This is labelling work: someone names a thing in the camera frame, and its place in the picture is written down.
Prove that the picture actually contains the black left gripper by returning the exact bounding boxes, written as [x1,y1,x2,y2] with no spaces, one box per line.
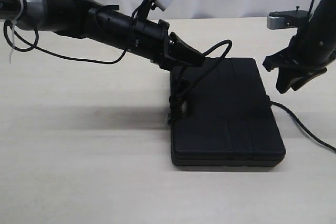
[128,19,205,71]

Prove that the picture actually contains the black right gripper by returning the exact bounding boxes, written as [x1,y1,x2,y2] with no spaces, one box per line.
[262,35,335,94]

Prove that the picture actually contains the black cord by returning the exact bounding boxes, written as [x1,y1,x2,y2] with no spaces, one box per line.
[164,39,336,155]

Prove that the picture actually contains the black plastic case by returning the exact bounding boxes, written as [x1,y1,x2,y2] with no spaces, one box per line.
[171,58,286,167]

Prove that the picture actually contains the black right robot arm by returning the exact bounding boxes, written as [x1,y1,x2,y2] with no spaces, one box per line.
[262,0,335,94]

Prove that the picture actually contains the white zip tie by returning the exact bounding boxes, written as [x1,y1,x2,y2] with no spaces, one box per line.
[8,0,24,64]

